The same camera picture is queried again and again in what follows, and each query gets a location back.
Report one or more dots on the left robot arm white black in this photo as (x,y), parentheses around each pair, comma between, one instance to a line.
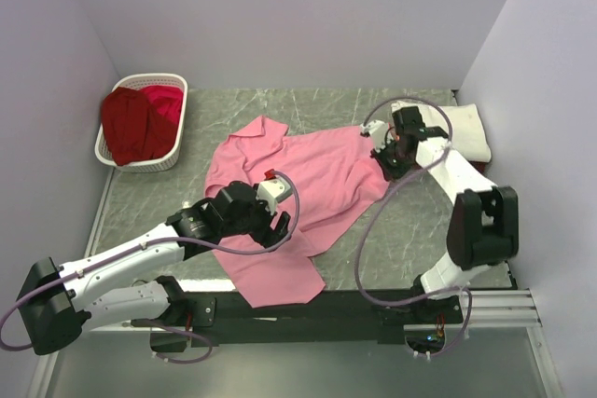
(58,303)

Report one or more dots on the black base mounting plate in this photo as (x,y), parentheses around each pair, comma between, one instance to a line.
(333,316)

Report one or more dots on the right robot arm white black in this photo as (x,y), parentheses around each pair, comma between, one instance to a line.
(484,226)

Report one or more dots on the folded white t-shirt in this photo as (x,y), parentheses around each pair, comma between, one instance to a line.
(468,137)

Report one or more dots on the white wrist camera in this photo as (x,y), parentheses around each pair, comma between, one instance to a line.
(375,130)
(273,190)

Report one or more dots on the pink t-shirt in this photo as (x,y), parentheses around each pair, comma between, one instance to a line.
(336,179)

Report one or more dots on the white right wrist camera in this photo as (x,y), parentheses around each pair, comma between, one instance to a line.
(375,130)

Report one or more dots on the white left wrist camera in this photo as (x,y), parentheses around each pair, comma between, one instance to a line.
(273,190)

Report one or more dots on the white perforated laundry basket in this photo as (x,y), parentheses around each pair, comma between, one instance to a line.
(166,162)

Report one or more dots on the crimson red t-shirt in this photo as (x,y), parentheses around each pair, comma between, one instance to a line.
(167,100)

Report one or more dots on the aluminium rail frame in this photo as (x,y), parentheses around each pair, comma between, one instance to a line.
(497,351)

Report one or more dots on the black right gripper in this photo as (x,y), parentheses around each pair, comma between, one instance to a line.
(389,163)

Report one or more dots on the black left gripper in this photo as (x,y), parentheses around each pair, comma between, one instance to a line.
(270,232)

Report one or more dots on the folded dark red t-shirt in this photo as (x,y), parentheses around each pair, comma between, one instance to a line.
(481,167)

